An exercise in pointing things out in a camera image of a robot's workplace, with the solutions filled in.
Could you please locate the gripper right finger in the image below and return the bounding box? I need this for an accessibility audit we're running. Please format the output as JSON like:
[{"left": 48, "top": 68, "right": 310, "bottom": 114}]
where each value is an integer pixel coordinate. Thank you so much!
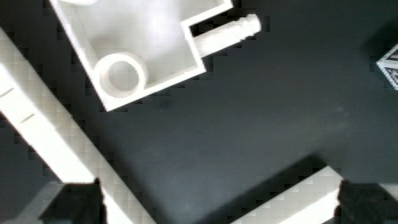
[{"left": 334, "top": 180, "right": 398, "bottom": 224}]

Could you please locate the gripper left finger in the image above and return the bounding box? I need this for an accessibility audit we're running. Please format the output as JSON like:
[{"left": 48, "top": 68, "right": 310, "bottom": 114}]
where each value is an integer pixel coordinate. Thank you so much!
[{"left": 11, "top": 179, "right": 111, "bottom": 224}]

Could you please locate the white chair seat part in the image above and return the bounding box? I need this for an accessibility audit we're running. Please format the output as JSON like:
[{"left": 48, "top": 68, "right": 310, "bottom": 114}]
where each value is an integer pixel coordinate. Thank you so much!
[{"left": 50, "top": 0, "right": 233, "bottom": 110}]

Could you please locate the white chair leg with tag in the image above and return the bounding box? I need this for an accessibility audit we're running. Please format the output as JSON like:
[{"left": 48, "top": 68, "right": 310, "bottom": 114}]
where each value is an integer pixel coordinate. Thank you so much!
[{"left": 194, "top": 14, "right": 262, "bottom": 57}]

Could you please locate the small white tagged cube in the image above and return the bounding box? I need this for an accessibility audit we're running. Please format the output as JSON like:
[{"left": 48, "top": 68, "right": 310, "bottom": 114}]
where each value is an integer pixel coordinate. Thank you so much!
[{"left": 377, "top": 44, "right": 398, "bottom": 90}]

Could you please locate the white obstacle fence wall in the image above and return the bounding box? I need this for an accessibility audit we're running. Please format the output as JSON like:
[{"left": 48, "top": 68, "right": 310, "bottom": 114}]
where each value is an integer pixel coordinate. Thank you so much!
[{"left": 0, "top": 29, "right": 398, "bottom": 224}]

